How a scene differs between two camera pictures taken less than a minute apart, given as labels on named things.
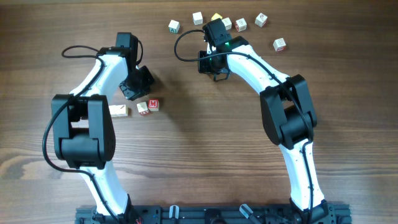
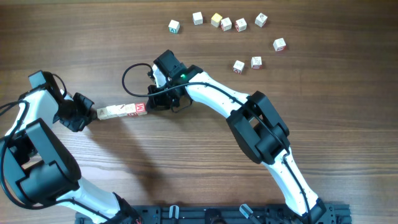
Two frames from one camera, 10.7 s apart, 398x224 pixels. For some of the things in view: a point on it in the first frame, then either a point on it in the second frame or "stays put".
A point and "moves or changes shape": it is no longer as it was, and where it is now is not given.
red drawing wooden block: [240, 25] stays put
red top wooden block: [153, 104] moves or changes shape
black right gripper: [203, 68] -> [154, 102]
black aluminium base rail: [333, 213] stays put
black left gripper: [132, 94] -> [90, 115]
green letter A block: [173, 27] stays put
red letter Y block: [280, 44] stays put
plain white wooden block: [197, 18] stays put
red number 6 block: [260, 20] stays put
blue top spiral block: [142, 108] -> [130, 110]
